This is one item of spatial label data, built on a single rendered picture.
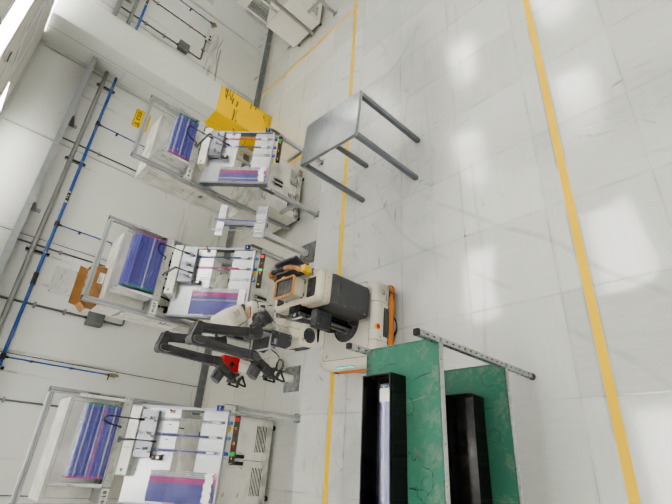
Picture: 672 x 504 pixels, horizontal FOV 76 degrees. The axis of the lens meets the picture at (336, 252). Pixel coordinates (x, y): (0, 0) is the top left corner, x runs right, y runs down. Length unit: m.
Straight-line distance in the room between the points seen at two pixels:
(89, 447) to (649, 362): 3.58
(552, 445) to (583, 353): 0.52
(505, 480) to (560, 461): 0.39
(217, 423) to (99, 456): 0.84
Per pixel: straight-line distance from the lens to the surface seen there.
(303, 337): 3.06
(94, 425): 3.87
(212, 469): 3.79
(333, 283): 3.13
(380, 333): 3.32
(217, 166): 4.86
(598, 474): 2.73
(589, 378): 2.76
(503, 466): 2.53
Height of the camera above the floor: 2.58
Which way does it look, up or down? 36 degrees down
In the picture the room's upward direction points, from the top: 64 degrees counter-clockwise
